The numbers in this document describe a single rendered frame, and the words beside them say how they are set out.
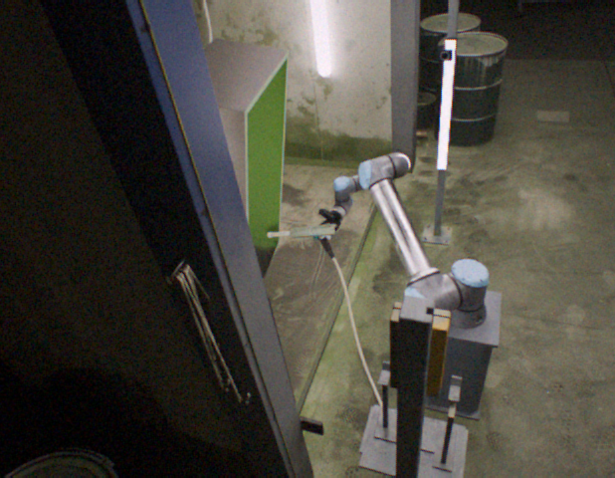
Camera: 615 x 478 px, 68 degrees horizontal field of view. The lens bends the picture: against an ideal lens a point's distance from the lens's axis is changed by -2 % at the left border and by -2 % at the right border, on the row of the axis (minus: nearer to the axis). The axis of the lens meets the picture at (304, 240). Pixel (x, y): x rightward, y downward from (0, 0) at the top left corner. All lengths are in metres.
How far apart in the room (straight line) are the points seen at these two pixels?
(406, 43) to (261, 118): 1.66
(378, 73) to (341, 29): 0.43
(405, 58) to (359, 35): 0.39
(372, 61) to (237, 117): 2.25
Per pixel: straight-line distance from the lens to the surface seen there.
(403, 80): 3.85
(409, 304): 0.89
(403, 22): 3.71
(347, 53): 3.88
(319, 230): 2.47
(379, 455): 1.67
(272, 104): 2.36
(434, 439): 1.69
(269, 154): 2.51
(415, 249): 1.98
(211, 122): 1.03
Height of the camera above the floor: 2.31
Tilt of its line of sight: 40 degrees down
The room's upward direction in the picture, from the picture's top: 9 degrees counter-clockwise
